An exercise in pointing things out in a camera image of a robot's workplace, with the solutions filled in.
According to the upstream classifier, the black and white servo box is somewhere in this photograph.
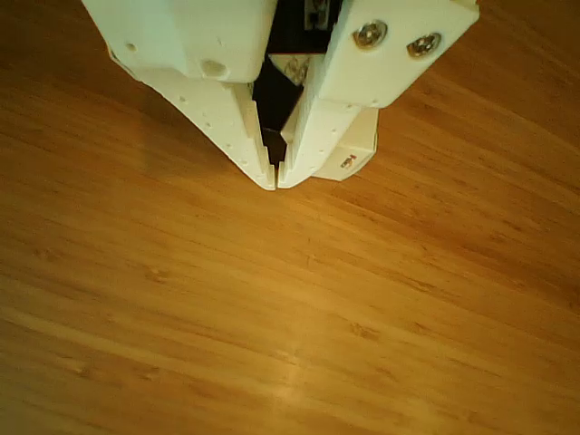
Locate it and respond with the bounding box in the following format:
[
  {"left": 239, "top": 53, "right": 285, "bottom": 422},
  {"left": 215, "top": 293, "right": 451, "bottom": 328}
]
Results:
[{"left": 251, "top": 52, "right": 380, "bottom": 183}]

